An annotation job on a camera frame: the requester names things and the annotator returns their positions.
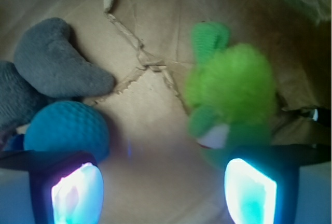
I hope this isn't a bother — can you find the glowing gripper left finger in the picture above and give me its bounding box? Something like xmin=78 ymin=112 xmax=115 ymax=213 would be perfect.
xmin=1 ymin=151 xmax=104 ymax=223

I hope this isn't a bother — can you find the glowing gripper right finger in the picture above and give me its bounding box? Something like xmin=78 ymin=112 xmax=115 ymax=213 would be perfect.
xmin=224 ymin=145 xmax=331 ymax=223

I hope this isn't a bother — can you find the blue dimpled ball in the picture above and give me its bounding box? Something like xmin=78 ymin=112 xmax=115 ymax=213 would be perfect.
xmin=23 ymin=101 xmax=110 ymax=162

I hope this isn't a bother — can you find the green plush bird toy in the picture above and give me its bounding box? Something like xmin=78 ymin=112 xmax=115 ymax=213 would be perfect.
xmin=184 ymin=22 xmax=276 ymax=166

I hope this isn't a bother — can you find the grey plush elephant toy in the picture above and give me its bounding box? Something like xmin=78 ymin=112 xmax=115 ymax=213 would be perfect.
xmin=1 ymin=17 xmax=114 ymax=132

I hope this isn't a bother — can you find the brown paper bag bin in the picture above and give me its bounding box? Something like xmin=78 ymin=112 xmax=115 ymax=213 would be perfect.
xmin=1 ymin=0 xmax=331 ymax=223

